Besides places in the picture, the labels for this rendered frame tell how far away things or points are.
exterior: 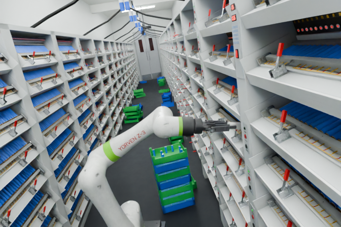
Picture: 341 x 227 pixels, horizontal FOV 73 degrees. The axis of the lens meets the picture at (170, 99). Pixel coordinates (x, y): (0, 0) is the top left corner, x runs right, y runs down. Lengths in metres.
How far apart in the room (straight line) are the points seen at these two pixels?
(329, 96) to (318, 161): 0.20
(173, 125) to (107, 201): 0.49
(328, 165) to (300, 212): 0.21
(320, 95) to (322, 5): 0.16
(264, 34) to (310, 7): 0.35
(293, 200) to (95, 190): 0.82
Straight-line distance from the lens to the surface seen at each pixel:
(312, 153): 0.68
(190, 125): 1.08
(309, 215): 0.80
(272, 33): 0.89
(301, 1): 0.56
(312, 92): 0.55
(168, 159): 2.03
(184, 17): 2.23
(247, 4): 0.86
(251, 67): 0.86
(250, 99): 0.88
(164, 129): 1.06
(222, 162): 1.76
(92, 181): 1.18
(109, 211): 1.29
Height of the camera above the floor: 1.44
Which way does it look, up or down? 13 degrees down
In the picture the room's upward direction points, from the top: 10 degrees counter-clockwise
